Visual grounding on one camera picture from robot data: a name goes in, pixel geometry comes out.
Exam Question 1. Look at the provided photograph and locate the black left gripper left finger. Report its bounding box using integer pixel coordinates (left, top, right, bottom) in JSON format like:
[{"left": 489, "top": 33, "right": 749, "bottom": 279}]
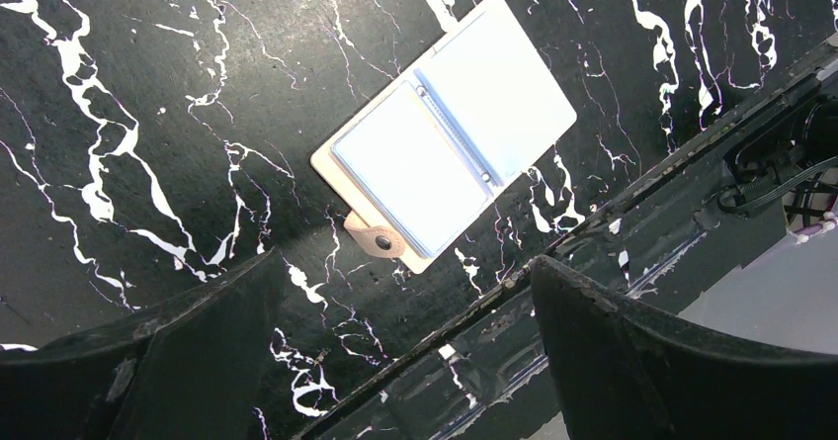
[{"left": 1, "top": 250, "right": 287, "bottom": 439}]

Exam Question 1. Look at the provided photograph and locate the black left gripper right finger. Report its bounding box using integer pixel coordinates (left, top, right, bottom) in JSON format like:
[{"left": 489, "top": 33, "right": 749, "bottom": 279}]
[{"left": 530, "top": 255, "right": 837, "bottom": 439}]

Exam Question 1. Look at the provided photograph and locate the beige card holder wallet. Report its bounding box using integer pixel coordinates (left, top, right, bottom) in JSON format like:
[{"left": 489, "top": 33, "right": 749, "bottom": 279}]
[{"left": 310, "top": 0, "right": 577, "bottom": 273}]

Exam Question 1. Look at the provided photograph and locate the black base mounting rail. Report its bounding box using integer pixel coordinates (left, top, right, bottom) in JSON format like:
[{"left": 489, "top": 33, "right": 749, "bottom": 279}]
[{"left": 305, "top": 37, "right": 837, "bottom": 439}]

